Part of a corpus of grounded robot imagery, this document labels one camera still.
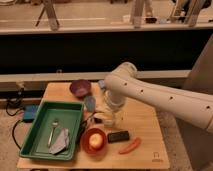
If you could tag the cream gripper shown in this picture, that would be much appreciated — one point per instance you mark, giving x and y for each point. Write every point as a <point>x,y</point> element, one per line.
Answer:
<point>116,117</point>

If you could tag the black handled brush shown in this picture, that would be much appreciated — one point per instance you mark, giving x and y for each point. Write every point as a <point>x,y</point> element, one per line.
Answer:
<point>85,124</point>

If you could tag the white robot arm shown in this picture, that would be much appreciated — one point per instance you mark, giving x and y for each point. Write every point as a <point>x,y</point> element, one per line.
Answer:
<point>192,107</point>

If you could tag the orange bowl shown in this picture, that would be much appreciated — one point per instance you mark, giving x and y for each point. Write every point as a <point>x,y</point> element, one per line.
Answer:
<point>84,142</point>

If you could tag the purple bowl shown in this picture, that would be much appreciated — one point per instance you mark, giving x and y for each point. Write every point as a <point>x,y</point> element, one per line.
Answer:
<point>80,88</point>

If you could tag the yellow banana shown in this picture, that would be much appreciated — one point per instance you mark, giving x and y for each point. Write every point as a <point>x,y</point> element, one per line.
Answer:
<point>104,114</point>

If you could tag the black rectangular block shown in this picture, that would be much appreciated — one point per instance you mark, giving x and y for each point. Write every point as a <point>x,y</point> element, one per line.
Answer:
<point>118,136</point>

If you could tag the orange carrot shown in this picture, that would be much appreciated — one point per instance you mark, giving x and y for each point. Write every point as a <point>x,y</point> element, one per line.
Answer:
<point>132,146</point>

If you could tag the yellow apple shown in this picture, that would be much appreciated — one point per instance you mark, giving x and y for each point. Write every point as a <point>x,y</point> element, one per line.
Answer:
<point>95,141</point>

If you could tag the blue sponge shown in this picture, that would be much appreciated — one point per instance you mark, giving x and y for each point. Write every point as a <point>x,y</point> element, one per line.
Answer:
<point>101,84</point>

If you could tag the green plastic tray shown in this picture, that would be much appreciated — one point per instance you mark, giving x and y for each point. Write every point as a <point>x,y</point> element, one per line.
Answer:
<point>51,119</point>

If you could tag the grey folded cloth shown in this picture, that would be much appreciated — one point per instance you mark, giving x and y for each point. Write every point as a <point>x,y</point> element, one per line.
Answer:
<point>61,141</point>

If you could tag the metal fork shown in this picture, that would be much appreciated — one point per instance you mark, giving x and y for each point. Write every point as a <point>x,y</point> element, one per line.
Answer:
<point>55,123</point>

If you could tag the blue power box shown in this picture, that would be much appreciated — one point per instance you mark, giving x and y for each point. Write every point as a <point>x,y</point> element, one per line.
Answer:
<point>30,113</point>

